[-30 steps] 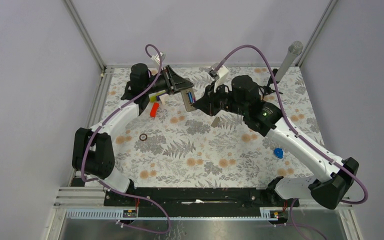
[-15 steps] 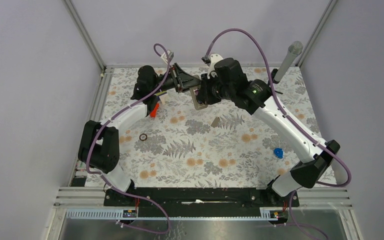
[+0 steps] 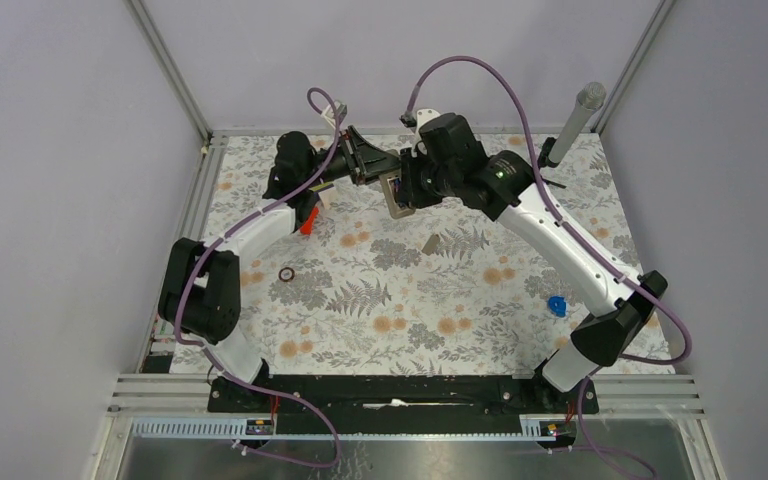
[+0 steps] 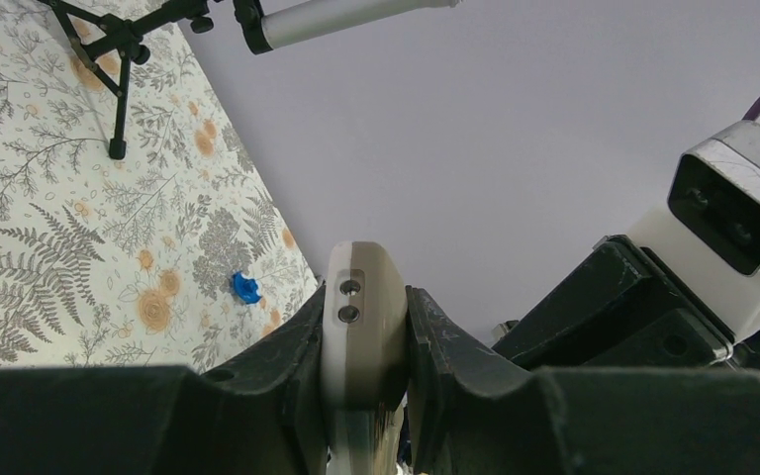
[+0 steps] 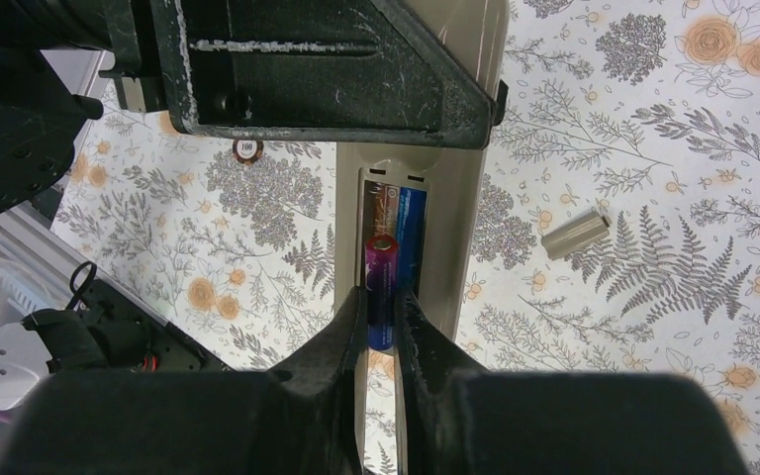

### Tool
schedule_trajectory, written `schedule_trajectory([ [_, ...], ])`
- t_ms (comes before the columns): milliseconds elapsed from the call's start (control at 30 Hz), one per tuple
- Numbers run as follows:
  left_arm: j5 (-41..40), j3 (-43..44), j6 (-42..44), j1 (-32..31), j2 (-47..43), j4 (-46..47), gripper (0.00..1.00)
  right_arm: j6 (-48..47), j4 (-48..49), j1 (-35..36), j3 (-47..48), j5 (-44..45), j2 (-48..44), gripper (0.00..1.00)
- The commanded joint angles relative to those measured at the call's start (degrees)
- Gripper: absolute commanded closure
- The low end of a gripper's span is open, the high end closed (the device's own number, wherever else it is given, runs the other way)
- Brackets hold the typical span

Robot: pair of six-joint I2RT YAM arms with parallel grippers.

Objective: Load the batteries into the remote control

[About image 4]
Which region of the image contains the blue plastic piece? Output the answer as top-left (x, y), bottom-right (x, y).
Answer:
top-left (231, 272), bottom-right (262, 305)

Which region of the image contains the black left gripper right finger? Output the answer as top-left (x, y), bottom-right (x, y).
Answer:
top-left (406, 287), bottom-right (760, 474)

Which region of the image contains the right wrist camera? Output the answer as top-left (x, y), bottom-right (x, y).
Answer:
top-left (626, 120), bottom-right (760, 342)

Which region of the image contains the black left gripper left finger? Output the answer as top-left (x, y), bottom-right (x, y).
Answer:
top-left (0, 290), bottom-right (328, 474)

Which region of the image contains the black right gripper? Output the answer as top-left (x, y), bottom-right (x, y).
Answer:
top-left (493, 235), bottom-right (760, 371)

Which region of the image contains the black mini tripod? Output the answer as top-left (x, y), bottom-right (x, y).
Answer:
top-left (45, 0), bottom-right (214, 160)

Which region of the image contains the grey microphone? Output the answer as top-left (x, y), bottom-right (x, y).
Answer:
top-left (233, 0), bottom-right (458, 54)

